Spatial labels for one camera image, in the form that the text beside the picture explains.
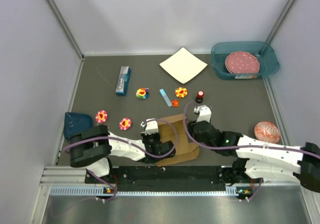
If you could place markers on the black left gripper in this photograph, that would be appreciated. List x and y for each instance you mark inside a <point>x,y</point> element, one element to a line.
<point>157,135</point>

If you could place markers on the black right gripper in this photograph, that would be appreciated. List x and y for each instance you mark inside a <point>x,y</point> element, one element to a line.
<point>190,126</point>

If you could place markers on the brown cardboard box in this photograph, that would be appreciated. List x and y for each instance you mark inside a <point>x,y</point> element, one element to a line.
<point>184,150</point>

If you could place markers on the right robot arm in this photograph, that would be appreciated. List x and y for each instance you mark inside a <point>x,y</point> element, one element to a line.
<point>264,160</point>

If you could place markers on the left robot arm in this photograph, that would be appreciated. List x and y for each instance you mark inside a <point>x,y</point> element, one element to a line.
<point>90,148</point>

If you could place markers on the blue toothpaste box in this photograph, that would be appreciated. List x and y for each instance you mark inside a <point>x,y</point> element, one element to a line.
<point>123,81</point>

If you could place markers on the red black stamp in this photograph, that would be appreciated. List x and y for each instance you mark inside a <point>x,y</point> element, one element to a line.
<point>199,97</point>

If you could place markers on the pink plush flower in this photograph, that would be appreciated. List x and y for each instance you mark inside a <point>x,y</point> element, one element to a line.
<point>125,124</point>
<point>101,117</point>

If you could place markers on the orange red small toy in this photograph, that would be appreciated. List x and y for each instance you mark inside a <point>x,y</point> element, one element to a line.
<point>175,103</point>

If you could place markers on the orange plush flower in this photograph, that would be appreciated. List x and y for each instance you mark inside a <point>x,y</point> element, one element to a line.
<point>181,92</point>

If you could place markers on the light blue stick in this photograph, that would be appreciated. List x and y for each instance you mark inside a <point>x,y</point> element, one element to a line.
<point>165,97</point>

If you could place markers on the rainbow plush flower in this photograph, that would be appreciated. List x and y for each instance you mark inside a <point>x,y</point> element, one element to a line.
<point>142,93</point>

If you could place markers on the pink patterned bowl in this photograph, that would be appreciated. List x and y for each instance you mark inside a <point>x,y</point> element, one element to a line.
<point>266,131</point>

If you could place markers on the white square plate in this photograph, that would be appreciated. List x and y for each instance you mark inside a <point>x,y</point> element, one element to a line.
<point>183,66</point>

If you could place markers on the pink dotted plate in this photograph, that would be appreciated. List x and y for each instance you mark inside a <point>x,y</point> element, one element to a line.
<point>241,62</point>

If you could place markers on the dark blue dish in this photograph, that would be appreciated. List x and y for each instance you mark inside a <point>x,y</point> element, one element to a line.
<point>75,122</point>

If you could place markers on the teal plastic bin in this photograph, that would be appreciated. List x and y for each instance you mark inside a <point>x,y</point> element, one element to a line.
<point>265,54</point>

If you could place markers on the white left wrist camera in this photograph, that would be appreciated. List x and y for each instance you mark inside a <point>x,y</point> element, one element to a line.
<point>150,126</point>

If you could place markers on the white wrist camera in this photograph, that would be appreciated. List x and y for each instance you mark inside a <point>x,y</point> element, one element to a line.
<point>204,113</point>
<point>150,126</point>

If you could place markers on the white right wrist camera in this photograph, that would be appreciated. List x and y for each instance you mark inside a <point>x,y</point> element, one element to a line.
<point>204,113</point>

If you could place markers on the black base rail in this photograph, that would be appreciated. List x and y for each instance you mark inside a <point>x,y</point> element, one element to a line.
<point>176,178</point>

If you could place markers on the white cable duct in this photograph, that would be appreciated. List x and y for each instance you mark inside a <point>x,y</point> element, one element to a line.
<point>101,191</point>

